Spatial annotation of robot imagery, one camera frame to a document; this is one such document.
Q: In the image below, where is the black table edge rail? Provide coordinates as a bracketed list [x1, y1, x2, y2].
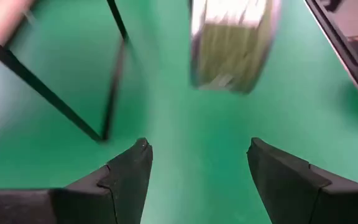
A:
[305, 0, 358, 122]

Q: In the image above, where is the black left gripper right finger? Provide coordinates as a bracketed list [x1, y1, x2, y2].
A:
[247, 138, 358, 224]

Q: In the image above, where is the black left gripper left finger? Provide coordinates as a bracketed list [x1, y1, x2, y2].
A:
[0, 138, 154, 224]

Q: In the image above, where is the green Circle Hook tuna can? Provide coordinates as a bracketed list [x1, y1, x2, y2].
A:
[190, 0, 282, 95]

